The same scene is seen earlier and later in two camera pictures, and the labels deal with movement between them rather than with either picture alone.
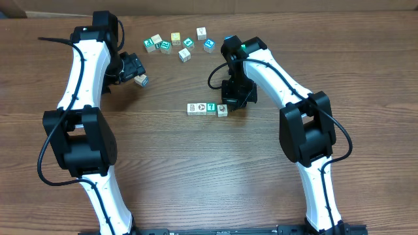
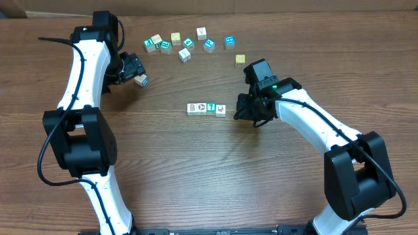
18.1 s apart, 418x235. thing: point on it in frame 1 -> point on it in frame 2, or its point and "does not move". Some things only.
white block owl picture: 192,109 does not move
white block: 142,80 does not move
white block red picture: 222,110 does not move
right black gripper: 230,98 -> 245,113
